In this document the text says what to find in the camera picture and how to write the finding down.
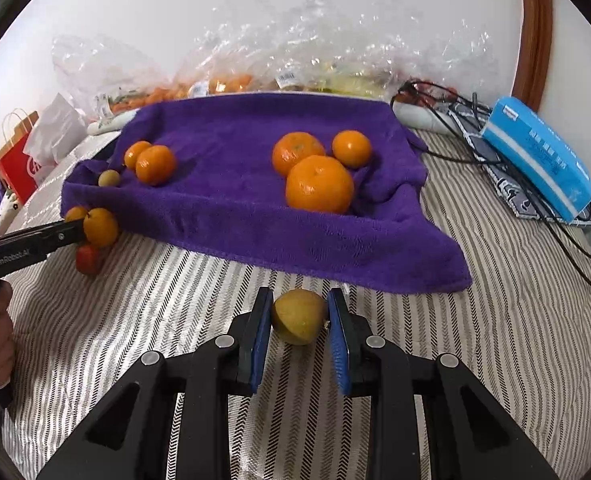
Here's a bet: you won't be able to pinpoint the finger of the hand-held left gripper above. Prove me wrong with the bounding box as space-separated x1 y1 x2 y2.
40 219 87 257

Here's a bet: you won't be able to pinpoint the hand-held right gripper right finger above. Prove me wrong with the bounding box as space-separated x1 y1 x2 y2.
326 287 561 480

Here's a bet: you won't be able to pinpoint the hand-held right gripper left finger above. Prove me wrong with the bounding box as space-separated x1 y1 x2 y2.
38 286 274 480

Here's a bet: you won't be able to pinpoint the yellow-green round fruit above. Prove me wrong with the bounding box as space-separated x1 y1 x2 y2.
271 288 327 346

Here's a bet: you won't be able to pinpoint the large orange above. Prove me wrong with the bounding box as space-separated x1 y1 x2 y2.
272 131 327 177
285 155 355 215

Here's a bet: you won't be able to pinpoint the medium orange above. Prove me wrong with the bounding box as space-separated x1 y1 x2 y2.
332 130 373 169

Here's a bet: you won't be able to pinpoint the clear bag of brown fruits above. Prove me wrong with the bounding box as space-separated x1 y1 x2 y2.
270 67 307 92

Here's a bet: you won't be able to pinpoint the clear bag of yellow fruits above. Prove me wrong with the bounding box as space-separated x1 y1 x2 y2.
275 0 401 100

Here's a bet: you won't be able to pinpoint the red tomato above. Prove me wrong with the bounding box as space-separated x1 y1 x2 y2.
76 244 102 277

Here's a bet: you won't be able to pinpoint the white spotted cloth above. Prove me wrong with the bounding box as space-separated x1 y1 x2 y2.
0 192 23 233

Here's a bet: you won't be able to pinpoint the red paper bag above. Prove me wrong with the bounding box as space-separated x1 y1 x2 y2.
0 107 43 203

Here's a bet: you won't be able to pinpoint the striped bed sheet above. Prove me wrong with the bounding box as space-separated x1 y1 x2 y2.
0 125 591 480

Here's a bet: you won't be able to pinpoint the white plastic bag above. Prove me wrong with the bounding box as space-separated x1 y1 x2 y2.
24 92 88 166

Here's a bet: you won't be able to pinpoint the purple towel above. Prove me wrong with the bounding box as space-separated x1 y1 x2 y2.
61 92 473 295

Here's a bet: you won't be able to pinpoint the clear bag of leafy tangerines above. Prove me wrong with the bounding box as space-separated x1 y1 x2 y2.
51 34 176 115

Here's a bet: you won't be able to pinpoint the clear bag of small oranges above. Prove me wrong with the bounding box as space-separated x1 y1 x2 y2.
175 35 276 100

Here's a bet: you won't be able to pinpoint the grey patterned cloth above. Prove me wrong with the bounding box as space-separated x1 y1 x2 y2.
445 102 591 230

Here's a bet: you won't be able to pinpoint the blue tissue pack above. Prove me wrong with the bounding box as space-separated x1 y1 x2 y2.
479 96 591 223

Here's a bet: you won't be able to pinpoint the tangled black cables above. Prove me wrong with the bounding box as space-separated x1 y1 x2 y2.
393 77 591 292

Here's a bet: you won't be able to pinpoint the wooden door frame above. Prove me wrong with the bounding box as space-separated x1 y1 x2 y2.
514 0 556 111

